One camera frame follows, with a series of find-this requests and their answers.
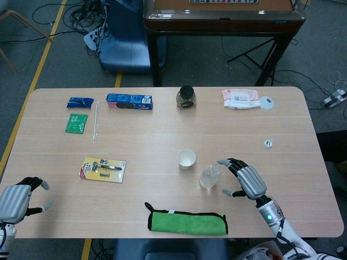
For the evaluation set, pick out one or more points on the blue snack packet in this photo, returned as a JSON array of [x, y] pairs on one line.
[[79, 103]]

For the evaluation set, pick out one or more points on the glass jar black lid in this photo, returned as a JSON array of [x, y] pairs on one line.
[[186, 98]]

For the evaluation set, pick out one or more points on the white power strip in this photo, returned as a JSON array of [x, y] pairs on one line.
[[91, 40]]

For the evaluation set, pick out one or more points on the razor in yellow blister pack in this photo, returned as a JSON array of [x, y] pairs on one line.
[[103, 170]]

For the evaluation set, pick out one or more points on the brown mahjong table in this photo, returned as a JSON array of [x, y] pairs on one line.
[[222, 23]]

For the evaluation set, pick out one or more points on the green sachet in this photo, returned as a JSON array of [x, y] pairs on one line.
[[76, 123]]

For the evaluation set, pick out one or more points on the transparent plastic bottle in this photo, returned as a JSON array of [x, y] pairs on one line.
[[208, 177]]

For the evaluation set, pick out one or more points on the green cloth black trim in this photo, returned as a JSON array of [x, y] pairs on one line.
[[187, 223]]

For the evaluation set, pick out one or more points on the straw in clear wrapper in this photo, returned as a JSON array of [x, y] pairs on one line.
[[95, 122]]

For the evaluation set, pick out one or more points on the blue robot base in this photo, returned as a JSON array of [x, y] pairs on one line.
[[127, 40]]

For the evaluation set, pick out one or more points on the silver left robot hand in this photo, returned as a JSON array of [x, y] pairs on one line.
[[13, 199]]

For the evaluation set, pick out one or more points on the white paper cup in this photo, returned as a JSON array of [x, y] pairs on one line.
[[186, 159]]

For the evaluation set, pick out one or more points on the black bag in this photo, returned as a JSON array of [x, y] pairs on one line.
[[333, 146]]

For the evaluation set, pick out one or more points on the blue cookie box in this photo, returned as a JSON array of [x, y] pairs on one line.
[[128, 101]]

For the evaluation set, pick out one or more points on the dark blue padded seat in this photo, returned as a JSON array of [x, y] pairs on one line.
[[168, 247]]

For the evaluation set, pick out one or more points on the white round disc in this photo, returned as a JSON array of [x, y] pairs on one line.
[[267, 103]]

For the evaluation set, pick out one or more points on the mahjong tile row showing faces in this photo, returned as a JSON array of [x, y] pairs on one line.
[[222, 1]]

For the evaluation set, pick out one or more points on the pink white wet wipes pack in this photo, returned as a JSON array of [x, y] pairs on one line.
[[240, 98]]

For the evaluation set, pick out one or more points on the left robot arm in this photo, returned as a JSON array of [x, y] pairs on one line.
[[5, 234]]

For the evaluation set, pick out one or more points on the white green bottle cap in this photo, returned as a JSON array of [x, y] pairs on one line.
[[268, 143]]

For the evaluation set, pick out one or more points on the white chair wooden legs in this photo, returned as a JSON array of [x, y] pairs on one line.
[[19, 19]]

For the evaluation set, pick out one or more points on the grey power strip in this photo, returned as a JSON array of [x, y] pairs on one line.
[[334, 98]]

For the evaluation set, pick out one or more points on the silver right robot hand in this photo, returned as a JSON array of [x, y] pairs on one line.
[[252, 180]]

